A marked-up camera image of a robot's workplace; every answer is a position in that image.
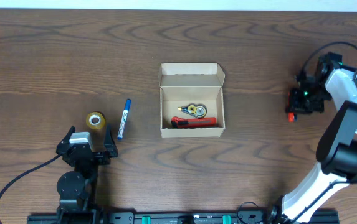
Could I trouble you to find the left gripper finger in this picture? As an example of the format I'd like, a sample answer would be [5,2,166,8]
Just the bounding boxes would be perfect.
[56,126,75,155]
[103,124,118,157]

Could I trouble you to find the red stapler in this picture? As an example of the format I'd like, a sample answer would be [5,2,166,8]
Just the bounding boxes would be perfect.
[285,91,297,123]

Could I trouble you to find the red utility knife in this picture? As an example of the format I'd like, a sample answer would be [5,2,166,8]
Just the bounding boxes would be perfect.
[171,116,217,129]

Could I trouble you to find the black correction tape dispenser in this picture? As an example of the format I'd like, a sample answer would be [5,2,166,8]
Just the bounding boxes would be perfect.
[178,104,207,119]

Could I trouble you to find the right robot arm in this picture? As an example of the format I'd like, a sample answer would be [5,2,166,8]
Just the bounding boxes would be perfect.
[267,52,357,223]

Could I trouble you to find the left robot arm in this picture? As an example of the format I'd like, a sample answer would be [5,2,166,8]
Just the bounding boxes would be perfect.
[56,125,118,224]

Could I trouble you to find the yellow clear tape roll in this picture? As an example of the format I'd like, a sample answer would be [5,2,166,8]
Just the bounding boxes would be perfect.
[85,111,106,130]

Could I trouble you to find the blue whiteboard marker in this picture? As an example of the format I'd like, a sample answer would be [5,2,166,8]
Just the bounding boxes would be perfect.
[117,99,131,140]

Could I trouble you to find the open cardboard box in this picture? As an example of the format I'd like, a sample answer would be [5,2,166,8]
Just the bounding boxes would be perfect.
[159,63,226,138]

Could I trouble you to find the left black cable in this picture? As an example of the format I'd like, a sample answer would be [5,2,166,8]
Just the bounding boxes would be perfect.
[0,154,62,224]

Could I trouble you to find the black cable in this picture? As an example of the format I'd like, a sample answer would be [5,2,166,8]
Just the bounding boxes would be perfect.
[0,154,62,224]
[298,41,357,224]

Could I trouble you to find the right black cable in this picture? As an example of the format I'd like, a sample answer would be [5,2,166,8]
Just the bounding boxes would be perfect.
[298,41,357,224]

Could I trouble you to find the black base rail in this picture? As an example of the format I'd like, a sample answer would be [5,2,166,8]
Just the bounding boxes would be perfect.
[27,210,340,224]

